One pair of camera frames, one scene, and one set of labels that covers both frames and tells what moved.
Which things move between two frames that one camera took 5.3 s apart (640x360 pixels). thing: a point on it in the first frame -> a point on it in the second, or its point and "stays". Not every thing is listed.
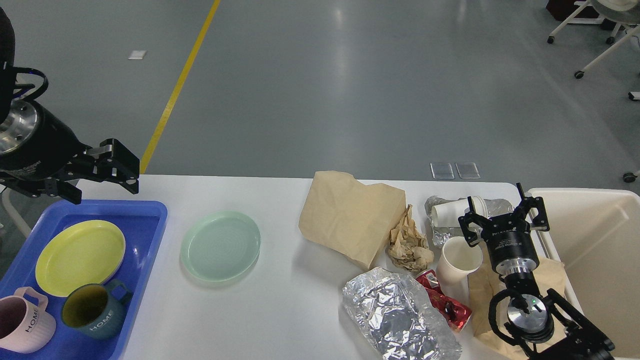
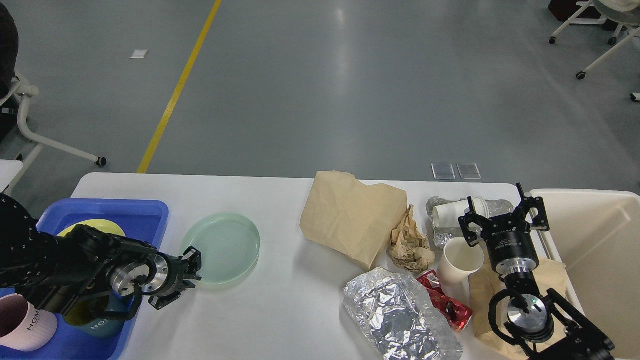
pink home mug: (25, 327) stays
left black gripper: (37, 168) -> (175, 283)
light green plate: (220, 247) stays
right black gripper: (510, 245) stays
